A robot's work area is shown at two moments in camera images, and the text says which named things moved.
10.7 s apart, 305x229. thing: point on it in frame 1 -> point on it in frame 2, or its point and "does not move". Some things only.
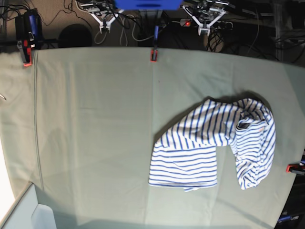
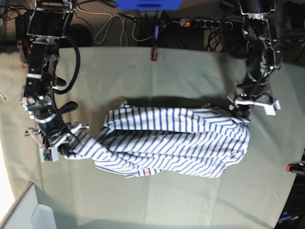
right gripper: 206,12 -> 270,104
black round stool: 75,35 does not move
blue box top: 148,5 does not move
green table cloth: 82,123 does not move
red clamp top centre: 152,56 does not move
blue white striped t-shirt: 184,155 -> 146,141
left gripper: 104,12 -> 49,136
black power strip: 221,25 does not move
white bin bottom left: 26,213 does not move
